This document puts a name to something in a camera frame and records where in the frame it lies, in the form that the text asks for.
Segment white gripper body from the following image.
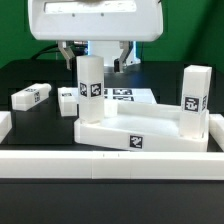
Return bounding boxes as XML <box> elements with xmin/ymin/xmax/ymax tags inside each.
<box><xmin>28</xmin><ymin>0</ymin><xmax>163</xmax><ymax>42</ymax></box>

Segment black cable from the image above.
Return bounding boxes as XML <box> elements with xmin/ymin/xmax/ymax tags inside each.
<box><xmin>30</xmin><ymin>41</ymin><xmax>88</xmax><ymax>61</ymax></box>

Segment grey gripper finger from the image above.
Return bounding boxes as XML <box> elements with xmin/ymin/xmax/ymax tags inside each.
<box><xmin>57</xmin><ymin>41</ymin><xmax>75</xmax><ymax>70</ymax></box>
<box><xmin>114</xmin><ymin>41</ymin><xmax>133</xmax><ymax>73</ymax></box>

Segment white left fence block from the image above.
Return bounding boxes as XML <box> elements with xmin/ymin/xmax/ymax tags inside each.
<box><xmin>0</xmin><ymin>111</ymin><xmax>12</xmax><ymax>143</ymax></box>

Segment white fence block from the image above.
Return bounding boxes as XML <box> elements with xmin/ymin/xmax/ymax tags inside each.
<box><xmin>209</xmin><ymin>114</ymin><xmax>224</xmax><ymax>152</ymax></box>
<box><xmin>0</xmin><ymin>111</ymin><xmax>12</xmax><ymax>143</ymax></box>

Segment white right fence block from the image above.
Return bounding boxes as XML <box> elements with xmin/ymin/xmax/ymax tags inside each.
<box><xmin>209</xmin><ymin>114</ymin><xmax>224</xmax><ymax>152</ymax></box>

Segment white front fence bar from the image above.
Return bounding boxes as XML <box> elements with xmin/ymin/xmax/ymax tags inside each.
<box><xmin>0</xmin><ymin>150</ymin><xmax>224</xmax><ymax>180</ymax></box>

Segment white sheet with tags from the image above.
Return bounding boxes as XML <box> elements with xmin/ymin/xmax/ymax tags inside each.
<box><xmin>104</xmin><ymin>88</ymin><xmax>156</xmax><ymax>104</ymax></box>

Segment white desk top tray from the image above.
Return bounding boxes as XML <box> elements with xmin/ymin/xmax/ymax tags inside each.
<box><xmin>74</xmin><ymin>99</ymin><xmax>209</xmax><ymax>152</ymax></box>

